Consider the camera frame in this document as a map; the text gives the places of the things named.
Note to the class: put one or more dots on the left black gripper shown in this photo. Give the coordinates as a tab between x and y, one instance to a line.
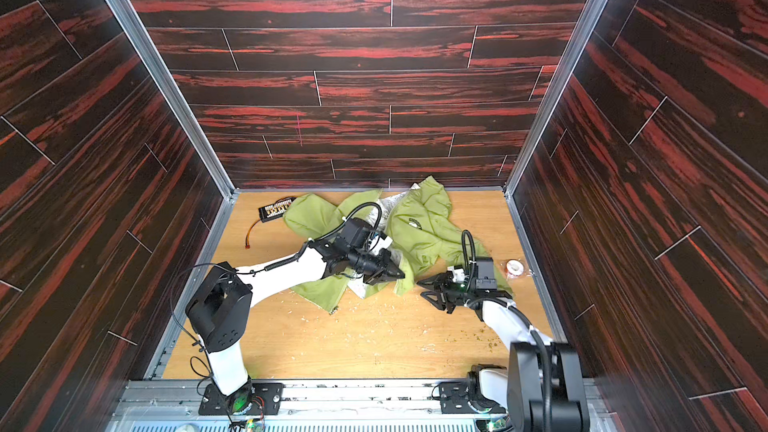
378	264

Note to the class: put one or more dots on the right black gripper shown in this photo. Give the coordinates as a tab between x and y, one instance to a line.
447	293

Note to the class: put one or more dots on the green jacket with cartoon print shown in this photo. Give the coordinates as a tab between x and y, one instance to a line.
416	220

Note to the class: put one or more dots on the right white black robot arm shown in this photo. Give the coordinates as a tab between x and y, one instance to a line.
541	388

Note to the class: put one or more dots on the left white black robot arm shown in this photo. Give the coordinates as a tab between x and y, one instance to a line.
219	309

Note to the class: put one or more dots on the small white tape roll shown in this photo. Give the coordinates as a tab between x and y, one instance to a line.
515	269

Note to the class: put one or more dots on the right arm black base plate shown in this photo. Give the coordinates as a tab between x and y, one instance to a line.
458	397

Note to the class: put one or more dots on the black battery pack with wires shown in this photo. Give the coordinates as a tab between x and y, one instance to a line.
268	213

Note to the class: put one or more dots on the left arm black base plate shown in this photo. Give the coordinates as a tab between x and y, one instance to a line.
254	399

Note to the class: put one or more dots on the metal front rail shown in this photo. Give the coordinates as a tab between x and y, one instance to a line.
301	405

